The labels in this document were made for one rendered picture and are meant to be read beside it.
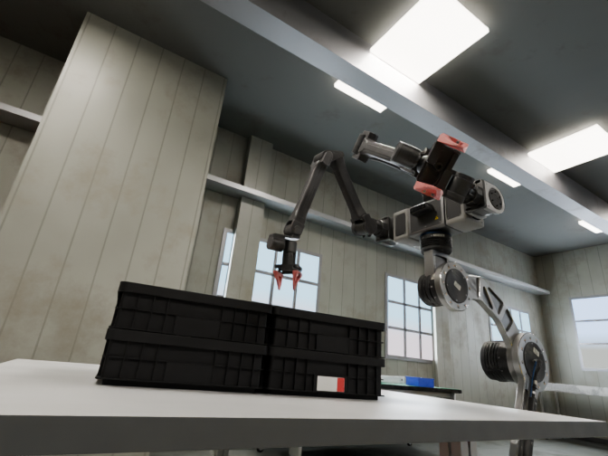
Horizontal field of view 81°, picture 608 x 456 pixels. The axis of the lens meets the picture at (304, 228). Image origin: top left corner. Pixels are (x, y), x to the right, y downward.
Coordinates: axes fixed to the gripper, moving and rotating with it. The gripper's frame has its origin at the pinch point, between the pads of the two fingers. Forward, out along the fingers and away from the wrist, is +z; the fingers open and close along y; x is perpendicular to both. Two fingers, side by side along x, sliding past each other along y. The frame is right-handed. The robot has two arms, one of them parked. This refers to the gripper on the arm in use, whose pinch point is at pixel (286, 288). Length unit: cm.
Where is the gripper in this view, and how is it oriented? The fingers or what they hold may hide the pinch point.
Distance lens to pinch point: 147.0
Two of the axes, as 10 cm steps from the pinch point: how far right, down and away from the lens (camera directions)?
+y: 9.5, -0.5, -3.2
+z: -0.7, 9.3, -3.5
